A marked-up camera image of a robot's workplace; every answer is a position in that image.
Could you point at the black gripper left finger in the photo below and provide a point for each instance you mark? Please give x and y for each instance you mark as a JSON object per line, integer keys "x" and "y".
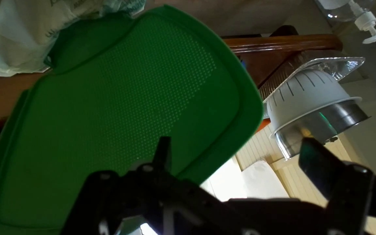
{"x": 122, "y": 196}

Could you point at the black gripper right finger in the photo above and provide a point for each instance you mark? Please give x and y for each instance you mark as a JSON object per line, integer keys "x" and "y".
{"x": 339, "y": 187}

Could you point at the green trash can lid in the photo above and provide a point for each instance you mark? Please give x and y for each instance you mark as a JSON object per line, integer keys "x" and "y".
{"x": 109, "y": 121}

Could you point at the stainless steel bowl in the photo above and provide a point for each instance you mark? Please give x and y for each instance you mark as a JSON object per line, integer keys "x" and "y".
{"x": 326, "y": 125}

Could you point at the white slotted colander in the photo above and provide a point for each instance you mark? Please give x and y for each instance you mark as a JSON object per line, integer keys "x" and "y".
{"x": 305, "y": 99}

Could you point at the aluminium foil tray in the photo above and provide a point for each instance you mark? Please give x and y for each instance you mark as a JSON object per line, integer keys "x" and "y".
{"x": 326, "y": 67}

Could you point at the clear pump sanitizer bottle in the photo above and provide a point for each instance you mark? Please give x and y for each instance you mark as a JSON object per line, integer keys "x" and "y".
{"x": 357, "y": 17}

